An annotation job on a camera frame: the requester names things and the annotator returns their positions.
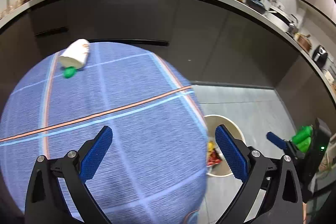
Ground white trash bin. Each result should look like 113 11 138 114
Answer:
205 114 249 180

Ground green bottles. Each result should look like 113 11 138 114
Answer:
291 126 313 153

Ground red silver torn sachet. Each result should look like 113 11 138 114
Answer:
207 149 222 167

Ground yellow snack wrapper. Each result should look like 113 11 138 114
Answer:
207 141 215 152

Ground blue plaid tablecloth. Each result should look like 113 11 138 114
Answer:
1 42 208 223

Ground black air fryer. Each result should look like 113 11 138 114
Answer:
312 45 328 69

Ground green bottle cap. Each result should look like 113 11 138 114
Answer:
63 67 76 79

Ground white paper cup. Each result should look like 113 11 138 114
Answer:
59 39 90 69

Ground dark base cabinets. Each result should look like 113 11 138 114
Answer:
1 0 335 131

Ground dark blue pot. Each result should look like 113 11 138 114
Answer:
246 0 266 14

